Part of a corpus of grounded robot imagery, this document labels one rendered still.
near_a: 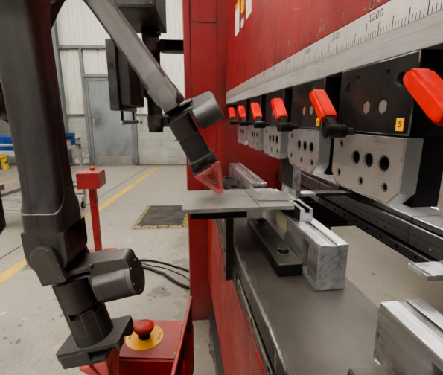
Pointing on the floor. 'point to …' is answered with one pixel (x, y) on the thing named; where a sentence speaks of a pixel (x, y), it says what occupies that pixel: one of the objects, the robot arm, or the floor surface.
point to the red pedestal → (89, 178)
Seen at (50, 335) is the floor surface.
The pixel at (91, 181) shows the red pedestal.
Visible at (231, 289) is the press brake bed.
